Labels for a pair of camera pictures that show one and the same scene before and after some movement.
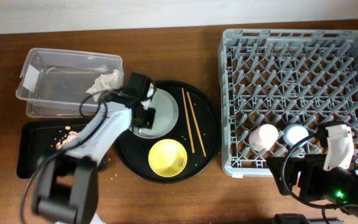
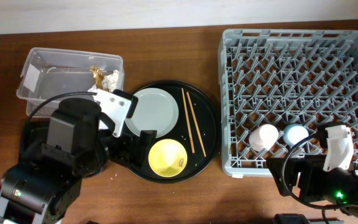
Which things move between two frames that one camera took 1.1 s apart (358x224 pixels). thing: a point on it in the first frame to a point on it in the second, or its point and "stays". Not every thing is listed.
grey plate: (166, 113) stays
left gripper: (151, 115) to (130, 157)
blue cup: (294, 132) stays
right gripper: (310, 167) stays
